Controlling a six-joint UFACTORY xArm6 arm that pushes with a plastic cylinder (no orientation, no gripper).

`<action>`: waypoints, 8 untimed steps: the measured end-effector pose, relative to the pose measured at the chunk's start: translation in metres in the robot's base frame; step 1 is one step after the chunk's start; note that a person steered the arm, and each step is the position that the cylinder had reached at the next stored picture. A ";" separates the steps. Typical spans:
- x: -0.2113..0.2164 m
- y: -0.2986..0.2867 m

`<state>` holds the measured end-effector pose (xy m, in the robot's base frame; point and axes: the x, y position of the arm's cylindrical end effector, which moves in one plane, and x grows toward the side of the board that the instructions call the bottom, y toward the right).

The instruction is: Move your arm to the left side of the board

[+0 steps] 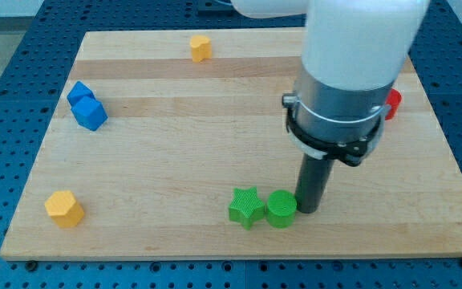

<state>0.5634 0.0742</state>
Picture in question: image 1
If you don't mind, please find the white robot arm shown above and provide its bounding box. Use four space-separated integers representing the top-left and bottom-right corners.
231 0 430 166

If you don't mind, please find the wooden board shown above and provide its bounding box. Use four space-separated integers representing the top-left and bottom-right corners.
0 28 462 261

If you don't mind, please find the green star block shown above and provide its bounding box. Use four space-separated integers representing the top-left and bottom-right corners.
228 187 265 230

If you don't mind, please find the green cylinder block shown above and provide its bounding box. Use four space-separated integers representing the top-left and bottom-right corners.
266 190 297 229

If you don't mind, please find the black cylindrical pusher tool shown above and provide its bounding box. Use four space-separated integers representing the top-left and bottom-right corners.
294 155 334 214

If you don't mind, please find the yellow heart block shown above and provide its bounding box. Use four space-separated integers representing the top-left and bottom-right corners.
189 35 213 63

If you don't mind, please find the blue cube block front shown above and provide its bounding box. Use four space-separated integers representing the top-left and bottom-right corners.
71 96 107 131

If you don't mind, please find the blue block rear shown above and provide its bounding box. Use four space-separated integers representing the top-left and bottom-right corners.
67 81 95 107

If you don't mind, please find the red block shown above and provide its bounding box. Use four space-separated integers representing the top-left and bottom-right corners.
385 88 403 120

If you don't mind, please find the yellow hexagon block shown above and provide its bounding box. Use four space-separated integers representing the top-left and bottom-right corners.
44 190 85 228

